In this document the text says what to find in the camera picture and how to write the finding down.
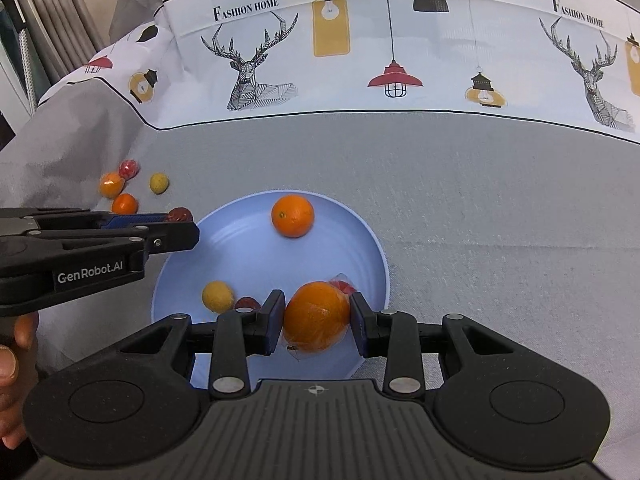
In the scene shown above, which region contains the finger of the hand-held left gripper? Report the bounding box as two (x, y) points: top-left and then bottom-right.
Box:
(37, 221), (201, 263)
(0, 207), (169, 236)

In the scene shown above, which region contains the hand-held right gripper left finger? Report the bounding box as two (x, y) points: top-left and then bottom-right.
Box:
(82, 289), (287, 402)

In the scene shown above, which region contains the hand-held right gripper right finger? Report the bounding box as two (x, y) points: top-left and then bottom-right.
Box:
(349, 292), (557, 402)

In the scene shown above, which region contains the bare orange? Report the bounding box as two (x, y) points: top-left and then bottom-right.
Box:
(271, 194), (316, 239)
(111, 193), (139, 215)

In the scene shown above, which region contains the plastic-wrapped orange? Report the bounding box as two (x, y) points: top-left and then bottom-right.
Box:
(282, 281), (352, 361)
(98, 172), (126, 199)

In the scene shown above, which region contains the blue plate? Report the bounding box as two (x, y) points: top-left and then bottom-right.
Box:
(151, 190), (392, 393)

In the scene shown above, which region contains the person's left hand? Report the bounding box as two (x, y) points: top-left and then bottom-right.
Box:
(0, 310), (40, 452)

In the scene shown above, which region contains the white rack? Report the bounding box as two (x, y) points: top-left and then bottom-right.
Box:
(0, 0), (38, 117)

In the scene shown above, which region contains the grey curtain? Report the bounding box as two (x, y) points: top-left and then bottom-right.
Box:
(10, 0), (133, 106)

